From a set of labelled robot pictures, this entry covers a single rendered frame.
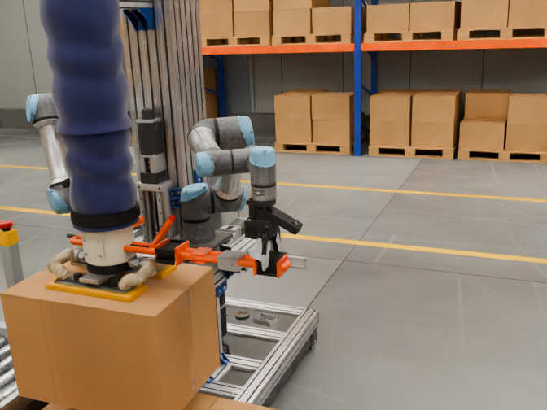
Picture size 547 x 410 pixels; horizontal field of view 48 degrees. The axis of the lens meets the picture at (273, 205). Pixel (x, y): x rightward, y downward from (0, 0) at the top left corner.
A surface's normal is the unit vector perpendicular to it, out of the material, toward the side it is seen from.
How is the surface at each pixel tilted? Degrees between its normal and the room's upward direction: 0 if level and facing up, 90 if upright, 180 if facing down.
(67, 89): 76
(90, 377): 91
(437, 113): 90
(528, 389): 0
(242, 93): 90
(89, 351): 91
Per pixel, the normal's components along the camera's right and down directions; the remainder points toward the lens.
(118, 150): 0.82, 0.42
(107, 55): 0.68, -0.10
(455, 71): -0.38, 0.28
